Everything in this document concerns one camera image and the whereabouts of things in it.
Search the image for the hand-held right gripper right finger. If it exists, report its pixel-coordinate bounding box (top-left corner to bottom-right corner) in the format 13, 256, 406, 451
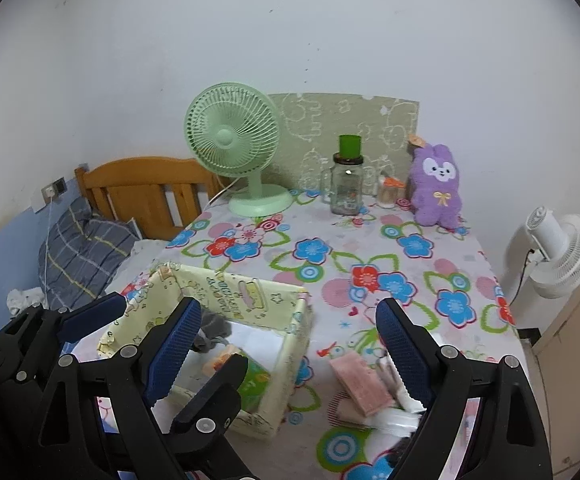
375, 297, 553, 480

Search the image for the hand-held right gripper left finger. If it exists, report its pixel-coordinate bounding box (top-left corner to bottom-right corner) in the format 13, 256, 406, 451
32, 296, 261, 480

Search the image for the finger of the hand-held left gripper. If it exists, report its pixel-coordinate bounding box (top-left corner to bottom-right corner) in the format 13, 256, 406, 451
170, 354, 249, 437
20, 294, 127, 356

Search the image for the pink towel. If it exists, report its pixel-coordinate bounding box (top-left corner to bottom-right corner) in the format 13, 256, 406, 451
331, 351, 397, 417

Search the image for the yellow fabric storage box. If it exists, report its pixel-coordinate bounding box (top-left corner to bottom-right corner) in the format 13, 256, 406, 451
96, 261, 315, 442

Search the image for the orange small item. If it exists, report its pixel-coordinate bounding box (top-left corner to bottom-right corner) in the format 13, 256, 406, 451
202, 344, 236, 376

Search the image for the green packet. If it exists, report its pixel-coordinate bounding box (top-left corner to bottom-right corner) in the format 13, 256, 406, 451
237, 355, 271, 408

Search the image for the grey cloth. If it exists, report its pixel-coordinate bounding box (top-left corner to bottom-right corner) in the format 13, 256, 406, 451
192, 309, 233, 353

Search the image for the grey plaid pillow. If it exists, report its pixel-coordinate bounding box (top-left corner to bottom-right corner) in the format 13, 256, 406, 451
37, 195, 141, 311

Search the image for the crumpled white cloth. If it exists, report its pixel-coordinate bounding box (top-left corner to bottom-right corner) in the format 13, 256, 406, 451
6, 286, 46, 313

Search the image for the floral tablecloth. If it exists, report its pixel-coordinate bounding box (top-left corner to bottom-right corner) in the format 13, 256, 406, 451
95, 187, 526, 480

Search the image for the clear cotton swab jar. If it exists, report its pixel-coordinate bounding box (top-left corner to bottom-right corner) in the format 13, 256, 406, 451
377, 175, 406, 208

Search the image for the purple plush bunny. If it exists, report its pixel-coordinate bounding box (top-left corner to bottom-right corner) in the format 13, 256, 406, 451
407, 144, 463, 230

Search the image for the glass jar mug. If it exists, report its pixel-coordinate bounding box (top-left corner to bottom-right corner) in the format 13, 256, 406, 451
322, 155, 366, 217

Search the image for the white standing fan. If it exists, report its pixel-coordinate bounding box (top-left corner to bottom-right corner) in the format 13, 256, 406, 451
524, 205, 580, 300

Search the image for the green plastic cup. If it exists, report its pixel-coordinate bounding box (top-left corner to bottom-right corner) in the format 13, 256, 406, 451
339, 134, 362, 159

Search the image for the green desk fan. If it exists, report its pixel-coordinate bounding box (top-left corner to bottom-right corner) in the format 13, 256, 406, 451
184, 85, 295, 218

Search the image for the green cartoon printed board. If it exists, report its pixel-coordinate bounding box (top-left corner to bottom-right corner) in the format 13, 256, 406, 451
268, 92, 420, 198

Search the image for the white charging cable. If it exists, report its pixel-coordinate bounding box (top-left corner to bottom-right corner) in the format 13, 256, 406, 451
40, 195, 57, 291

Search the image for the black fan cable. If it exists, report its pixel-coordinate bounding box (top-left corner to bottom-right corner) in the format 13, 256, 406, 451
510, 247, 538, 306

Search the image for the white fan cord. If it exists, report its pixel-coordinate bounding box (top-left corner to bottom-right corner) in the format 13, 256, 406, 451
207, 177, 236, 207

